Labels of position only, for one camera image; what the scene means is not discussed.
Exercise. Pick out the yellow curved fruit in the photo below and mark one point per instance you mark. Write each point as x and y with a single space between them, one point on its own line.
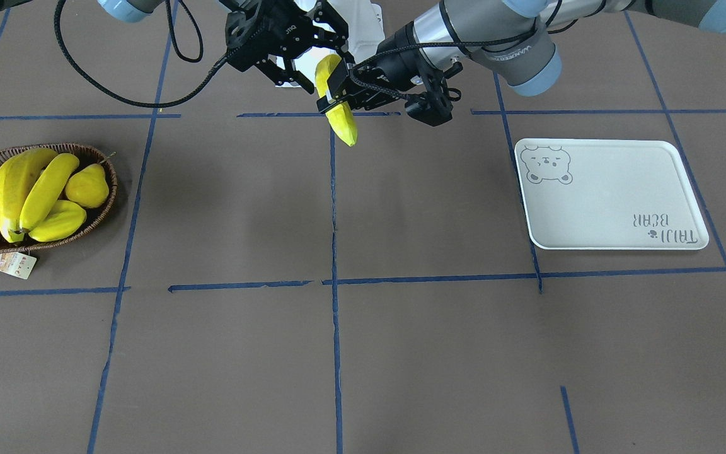
63 220

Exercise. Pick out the paper basket tag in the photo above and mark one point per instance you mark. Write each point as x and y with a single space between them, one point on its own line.
17 264

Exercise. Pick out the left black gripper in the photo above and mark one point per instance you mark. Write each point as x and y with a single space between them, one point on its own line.
396 58

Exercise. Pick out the yellow banana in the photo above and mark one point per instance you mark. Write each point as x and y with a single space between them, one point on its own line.
340 115
17 177
46 190

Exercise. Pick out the yellow pear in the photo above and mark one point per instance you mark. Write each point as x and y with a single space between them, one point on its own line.
89 187

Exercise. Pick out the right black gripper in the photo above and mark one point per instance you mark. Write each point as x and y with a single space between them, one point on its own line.
266 33

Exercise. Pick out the white rectangular bear tray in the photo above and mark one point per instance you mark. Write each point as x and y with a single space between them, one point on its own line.
608 195

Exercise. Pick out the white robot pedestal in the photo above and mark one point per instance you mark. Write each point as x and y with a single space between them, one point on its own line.
365 33

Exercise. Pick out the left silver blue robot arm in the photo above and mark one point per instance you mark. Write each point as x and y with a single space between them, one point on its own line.
513 39

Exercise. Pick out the brown wicker basket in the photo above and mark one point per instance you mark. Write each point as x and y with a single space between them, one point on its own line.
87 155

